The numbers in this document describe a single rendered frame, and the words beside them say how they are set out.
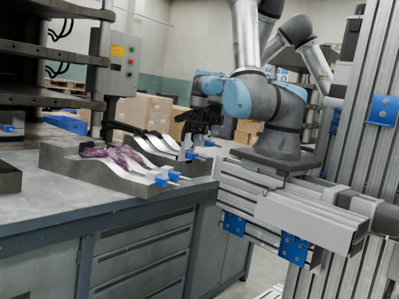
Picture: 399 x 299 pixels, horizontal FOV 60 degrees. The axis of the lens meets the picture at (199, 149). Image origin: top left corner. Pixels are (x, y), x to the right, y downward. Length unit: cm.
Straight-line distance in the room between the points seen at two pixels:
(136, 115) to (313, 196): 470
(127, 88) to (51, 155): 102
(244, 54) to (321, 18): 739
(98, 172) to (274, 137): 65
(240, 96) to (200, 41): 903
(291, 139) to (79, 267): 82
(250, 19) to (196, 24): 908
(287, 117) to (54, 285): 92
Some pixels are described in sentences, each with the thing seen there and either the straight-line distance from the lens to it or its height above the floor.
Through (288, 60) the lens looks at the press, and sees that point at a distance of 560.
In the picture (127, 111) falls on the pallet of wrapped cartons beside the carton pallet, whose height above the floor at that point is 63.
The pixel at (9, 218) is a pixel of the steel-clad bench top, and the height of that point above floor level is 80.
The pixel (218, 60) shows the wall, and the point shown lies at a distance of 954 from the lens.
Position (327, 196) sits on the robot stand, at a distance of 104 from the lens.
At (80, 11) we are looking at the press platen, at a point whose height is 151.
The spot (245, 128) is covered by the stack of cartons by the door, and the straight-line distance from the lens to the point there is 847.
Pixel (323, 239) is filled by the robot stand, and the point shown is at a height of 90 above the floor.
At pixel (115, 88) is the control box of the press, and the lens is 231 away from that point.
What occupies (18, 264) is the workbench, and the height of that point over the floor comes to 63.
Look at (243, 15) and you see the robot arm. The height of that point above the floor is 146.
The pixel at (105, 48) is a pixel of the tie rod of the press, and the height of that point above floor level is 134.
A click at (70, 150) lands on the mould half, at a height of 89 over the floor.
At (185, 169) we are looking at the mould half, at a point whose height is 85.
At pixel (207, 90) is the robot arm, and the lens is 136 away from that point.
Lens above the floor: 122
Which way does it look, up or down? 10 degrees down
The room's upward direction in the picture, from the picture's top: 9 degrees clockwise
